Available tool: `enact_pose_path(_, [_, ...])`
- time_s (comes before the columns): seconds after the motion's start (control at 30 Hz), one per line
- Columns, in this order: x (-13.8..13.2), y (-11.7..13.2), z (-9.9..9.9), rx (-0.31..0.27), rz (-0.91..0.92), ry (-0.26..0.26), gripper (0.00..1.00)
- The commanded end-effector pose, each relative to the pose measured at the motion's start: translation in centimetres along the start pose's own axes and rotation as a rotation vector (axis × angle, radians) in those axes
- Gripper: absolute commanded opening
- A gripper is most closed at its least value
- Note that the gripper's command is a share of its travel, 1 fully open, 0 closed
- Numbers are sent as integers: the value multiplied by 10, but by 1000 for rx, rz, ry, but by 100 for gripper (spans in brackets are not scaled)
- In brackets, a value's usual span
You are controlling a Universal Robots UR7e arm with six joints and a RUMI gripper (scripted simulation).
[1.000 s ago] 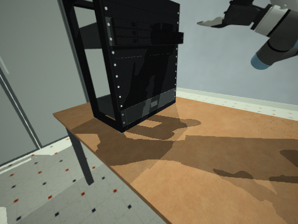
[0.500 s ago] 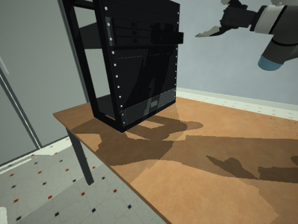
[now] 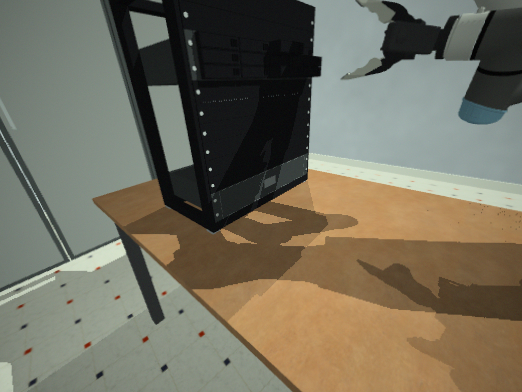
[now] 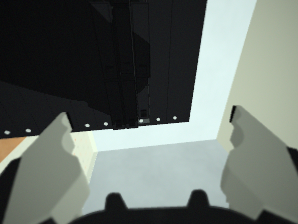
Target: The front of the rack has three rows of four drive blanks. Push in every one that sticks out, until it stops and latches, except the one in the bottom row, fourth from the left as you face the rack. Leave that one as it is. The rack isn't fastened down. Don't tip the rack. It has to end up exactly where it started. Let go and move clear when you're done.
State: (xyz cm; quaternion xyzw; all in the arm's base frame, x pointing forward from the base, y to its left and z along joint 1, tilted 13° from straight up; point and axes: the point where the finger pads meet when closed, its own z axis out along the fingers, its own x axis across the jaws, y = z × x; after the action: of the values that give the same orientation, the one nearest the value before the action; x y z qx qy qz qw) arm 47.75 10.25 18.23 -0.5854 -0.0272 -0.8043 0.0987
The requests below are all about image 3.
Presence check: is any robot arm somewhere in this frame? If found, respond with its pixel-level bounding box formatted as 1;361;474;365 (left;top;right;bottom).
381;0;522;125

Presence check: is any black server rack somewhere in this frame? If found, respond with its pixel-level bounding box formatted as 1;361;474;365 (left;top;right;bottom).
109;0;322;234

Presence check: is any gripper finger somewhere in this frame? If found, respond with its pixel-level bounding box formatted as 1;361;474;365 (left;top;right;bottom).
341;57;399;80
355;0;412;24

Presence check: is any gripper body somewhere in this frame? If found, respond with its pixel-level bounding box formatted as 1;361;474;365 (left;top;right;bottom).
383;15;460;61

